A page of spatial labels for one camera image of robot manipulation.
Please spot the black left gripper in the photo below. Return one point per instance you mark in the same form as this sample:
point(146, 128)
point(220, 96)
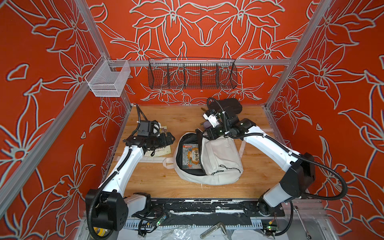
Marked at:
point(164, 142)

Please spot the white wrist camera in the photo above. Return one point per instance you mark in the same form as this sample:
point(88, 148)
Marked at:
point(148, 128)
point(213, 118)

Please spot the black wire wall basket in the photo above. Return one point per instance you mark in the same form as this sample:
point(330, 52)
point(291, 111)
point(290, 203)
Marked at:
point(183, 73)

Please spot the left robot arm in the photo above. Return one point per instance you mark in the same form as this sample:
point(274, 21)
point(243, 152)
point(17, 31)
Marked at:
point(106, 208)

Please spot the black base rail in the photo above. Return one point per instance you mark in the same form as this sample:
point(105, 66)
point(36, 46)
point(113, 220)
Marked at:
point(180, 206)

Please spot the yellow tape roll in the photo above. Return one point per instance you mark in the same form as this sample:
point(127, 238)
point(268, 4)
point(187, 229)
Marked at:
point(99, 231)

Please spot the green China history book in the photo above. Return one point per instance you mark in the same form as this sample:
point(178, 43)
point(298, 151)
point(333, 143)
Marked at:
point(160, 145)

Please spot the black hard zip case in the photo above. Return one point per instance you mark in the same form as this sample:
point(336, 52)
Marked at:
point(232, 105)

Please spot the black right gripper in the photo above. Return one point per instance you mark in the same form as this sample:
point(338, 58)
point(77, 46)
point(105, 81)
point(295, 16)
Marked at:
point(210, 131)

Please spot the white canvas backpack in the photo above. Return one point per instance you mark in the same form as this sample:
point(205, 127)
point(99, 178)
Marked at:
point(220, 159)

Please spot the silver wrench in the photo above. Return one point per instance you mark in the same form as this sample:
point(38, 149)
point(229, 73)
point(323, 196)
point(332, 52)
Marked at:
point(308, 235)

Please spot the grey mythology story book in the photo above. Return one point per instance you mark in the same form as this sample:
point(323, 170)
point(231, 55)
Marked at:
point(191, 157)

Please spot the grey angled metal bracket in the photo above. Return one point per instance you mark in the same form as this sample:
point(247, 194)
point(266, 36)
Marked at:
point(218, 226)

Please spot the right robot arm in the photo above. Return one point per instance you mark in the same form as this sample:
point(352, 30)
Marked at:
point(299, 169)

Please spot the white wire wall basket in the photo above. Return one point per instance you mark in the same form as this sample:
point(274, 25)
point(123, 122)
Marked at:
point(108, 78)

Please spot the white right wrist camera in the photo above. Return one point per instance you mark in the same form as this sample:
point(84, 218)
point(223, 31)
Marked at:
point(213, 118)

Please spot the grey fabric pouch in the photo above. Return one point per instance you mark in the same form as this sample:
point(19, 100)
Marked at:
point(207, 124)

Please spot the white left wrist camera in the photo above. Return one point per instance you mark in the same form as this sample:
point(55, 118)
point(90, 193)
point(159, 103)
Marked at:
point(148, 128)

